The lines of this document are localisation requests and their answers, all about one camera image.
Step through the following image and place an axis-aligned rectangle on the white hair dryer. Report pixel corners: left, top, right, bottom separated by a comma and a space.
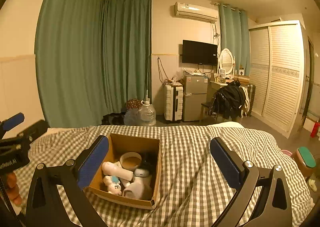
101, 161, 133, 181

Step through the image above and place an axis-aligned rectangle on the white rounded bottle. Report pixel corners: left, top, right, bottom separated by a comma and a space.
134, 167, 150, 178

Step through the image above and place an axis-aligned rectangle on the blue tissue pack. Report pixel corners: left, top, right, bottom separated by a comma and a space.
103, 176, 122, 196

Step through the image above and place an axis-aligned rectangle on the grey white sock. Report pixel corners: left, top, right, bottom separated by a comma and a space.
123, 182, 145, 199

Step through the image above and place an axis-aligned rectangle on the left hand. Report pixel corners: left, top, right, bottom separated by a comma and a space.
5, 172, 22, 206

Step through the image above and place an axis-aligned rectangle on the green lidded bin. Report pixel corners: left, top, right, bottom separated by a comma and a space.
291, 146, 316, 179

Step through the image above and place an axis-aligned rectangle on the grey checkered bed quilt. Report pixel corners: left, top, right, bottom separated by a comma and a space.
15, 125, 312, 226

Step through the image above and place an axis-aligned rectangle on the red fire extinguisher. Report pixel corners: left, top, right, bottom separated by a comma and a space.
310, 121, 320, 138

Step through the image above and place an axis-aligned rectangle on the white tape roll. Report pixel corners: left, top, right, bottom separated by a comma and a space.
119, 152, 142, 171

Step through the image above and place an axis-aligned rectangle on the large green curtain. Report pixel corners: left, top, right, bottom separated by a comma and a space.
35, 0, 152, 128

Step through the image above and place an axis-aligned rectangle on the chair with black clothes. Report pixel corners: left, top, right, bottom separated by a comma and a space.
200, 80, 255, 121

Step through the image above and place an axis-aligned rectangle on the brown cardboard box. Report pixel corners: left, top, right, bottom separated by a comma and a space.
88, 133, 162, 210

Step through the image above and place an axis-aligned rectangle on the white dressing table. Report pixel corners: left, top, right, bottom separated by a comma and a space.
208, 81, 231, 92

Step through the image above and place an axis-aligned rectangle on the large clear water jug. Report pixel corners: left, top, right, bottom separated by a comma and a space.
138, 100, 156, 126

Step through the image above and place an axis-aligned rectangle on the silver mini fridge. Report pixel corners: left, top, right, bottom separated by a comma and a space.
182, 75, 208, 121

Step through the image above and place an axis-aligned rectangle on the white suitcase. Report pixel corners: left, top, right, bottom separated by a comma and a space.
164, 82, 183, 122

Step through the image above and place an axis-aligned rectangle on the white oval vanity mirror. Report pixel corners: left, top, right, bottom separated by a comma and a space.
218, 48, 235, 76

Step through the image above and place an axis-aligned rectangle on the white louvered wardrobe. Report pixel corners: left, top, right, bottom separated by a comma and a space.
249, 20, 308, 138

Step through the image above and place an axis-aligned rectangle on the green window curtain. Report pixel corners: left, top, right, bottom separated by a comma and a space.
219, 3, 251, 76

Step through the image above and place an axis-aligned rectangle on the white air conditioner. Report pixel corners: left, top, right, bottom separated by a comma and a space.
175, 2, 219, 23

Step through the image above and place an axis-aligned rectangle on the black wall television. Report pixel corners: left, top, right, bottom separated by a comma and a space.
182, 40, 217, 66

